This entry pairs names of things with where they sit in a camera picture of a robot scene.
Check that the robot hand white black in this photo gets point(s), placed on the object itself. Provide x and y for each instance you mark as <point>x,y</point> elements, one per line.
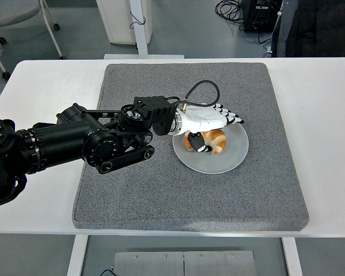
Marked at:
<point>204,118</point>

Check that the croissant bread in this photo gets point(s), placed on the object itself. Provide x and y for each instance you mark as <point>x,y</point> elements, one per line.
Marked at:
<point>218,141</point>

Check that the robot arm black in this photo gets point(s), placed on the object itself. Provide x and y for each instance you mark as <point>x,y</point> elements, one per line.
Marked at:
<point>69,135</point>

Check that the grey round plate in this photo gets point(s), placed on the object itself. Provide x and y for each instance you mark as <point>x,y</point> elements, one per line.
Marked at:
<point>212,164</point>

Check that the grey metal plate with screws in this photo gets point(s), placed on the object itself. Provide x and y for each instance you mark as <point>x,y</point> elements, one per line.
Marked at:
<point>184,264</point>

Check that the grey speckled mat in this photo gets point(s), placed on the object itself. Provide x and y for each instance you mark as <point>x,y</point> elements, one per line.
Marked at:
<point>189,198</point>

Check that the white stand column with base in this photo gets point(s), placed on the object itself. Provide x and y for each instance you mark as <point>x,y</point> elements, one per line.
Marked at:
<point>141,43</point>

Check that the black electronics case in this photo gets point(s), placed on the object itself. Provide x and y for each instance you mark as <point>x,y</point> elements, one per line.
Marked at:
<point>261,17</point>

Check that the white cabinet box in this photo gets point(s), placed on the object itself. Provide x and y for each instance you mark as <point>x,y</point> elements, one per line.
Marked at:
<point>115,17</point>

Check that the white table leg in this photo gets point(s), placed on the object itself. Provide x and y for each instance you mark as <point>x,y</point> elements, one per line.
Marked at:
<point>292,257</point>
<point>77,256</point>

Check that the grey wheeled chair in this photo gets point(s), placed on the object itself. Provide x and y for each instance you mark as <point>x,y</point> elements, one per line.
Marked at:
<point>11,11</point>

